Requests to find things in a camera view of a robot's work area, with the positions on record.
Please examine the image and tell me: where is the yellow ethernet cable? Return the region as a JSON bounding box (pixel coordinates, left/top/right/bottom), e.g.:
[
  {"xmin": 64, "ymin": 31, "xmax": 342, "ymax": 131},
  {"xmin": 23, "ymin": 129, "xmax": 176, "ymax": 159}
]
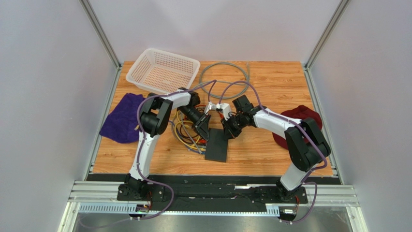
[
  {"xmin": 172, "ymin": 111, "xmax": 206, "ymax": 152},
  {"xmin": 172, "ymin": 109, "xmax": 187, "ymax": 132}
]

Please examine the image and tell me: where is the black network switch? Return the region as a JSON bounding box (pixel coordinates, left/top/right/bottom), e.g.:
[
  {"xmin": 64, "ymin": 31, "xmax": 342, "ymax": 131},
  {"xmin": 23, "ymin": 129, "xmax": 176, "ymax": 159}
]
[{"xmin": 205, "ymin": 128, "xmax": 228, "ymax": 162}]

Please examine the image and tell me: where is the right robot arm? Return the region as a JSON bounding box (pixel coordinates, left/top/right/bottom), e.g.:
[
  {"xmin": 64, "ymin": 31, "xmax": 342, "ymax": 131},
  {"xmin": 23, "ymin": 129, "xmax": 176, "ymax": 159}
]
[{"xmin": 218, "ymin": 95, "xmax": 331, "ymax": 202}]

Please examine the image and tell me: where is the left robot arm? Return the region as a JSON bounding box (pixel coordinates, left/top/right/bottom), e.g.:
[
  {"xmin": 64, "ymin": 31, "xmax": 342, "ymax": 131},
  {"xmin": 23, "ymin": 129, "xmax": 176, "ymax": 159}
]
[{"xmin": 117, "ymin": 88, "xmax": 211, "ymax": 201}]

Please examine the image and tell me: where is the white perforated plastic basket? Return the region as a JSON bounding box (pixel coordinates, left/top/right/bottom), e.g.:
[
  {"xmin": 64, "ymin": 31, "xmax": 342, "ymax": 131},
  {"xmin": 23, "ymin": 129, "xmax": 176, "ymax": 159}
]
[{"xmin": 126, "ymin": 48, "xmax": 200, "ymax": 94}]

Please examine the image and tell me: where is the dark red cloth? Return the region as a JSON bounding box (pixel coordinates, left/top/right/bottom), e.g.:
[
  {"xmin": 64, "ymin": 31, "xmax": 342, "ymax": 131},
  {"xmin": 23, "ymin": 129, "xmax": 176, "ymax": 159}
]
[{"xmin": 273, "ymin": 104, "xmax": 323, "ymax": 150}]

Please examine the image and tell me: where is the purple cloth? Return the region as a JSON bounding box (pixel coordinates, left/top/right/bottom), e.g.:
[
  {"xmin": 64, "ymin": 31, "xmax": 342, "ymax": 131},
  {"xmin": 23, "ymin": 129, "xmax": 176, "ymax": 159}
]
[{"xmin": 99, "ymin": 93, "xmax": 145, "ymax": 144}]

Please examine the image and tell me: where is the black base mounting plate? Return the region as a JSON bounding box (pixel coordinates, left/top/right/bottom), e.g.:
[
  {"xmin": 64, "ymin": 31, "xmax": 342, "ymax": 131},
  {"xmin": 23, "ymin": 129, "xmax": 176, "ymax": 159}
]
[{"xmin": 117, "ymin": 183, "xmax": 309, "ymax": 204}]

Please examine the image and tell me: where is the red ethernet cable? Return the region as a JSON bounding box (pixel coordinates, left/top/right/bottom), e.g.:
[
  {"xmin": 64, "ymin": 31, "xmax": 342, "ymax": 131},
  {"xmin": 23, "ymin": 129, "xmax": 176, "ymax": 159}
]
[{"xmin": 183, "ymin": 104, "xmax": 210, "ymax": 144}]

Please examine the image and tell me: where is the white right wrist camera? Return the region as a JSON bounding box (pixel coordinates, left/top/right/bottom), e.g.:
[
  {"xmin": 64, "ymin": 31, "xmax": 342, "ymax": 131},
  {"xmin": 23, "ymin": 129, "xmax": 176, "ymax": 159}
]
[{"xmin": 216, "ymin": 103, "xmax": 231, "ymax": 120}]

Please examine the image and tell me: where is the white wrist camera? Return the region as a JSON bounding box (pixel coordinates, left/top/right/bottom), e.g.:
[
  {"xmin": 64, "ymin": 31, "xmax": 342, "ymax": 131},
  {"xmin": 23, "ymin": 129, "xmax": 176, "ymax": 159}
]
[
  {"xmin": 216, "ymin": 103, "xmax": 231, "ymax": 120},
  {"xmin": 204, "ymin": 101, "xmax": 219, "ymax": 114}
]

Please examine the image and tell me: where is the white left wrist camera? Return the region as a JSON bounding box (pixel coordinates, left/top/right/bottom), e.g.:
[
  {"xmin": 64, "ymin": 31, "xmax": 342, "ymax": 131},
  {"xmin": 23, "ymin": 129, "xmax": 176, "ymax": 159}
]
[{"xmin": 204, "ymin": 101, "xmax": 219, "ymax": 114}]

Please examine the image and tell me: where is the black ethernet cable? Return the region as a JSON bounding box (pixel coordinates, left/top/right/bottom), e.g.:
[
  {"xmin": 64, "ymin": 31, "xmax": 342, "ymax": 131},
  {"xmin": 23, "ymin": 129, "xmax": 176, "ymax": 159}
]
[{"xmin": 170, "ymin": 120, "xmax": 204, "ymax": 145}]

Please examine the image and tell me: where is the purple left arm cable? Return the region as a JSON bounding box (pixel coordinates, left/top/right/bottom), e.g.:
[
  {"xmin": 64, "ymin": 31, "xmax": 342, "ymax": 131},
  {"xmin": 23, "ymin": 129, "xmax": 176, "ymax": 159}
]
[{"xmin": 130, "ymin": 79, "xmax": 217, "ymax": 221}]

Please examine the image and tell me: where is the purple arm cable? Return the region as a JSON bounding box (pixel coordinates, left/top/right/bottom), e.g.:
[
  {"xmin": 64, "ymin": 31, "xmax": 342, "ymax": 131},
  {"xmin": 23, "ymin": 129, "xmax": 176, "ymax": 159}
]
[
  {"xmin": 219, "ymin": 80, "xmax": 328, "ymax": 225},
  {"xmin": 130, "ymin": 79, "xmax": 217, "ymax": 221}
]

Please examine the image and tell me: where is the long grey coiled cable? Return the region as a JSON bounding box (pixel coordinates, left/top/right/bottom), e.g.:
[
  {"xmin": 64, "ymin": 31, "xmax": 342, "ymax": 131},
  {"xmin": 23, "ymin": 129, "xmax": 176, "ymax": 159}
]
[{"xmin": 199, "ymin": 61, "xmax": 251, "ymax": 100}]

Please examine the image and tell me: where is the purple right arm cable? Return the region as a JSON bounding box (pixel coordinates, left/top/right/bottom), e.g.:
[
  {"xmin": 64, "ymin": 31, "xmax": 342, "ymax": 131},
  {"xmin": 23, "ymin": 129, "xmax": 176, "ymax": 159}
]
[{"xmin": 219, "ymin": 80, "xmax": 328, "ymax": 225}]

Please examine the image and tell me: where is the aluminium frame rail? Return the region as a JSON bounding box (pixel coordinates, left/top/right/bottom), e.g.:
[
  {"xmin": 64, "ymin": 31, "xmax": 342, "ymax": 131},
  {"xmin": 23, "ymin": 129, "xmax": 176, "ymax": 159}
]
[{"xmin": 69, "ymin": 181, "xmax": 359, "ymax": 216}]

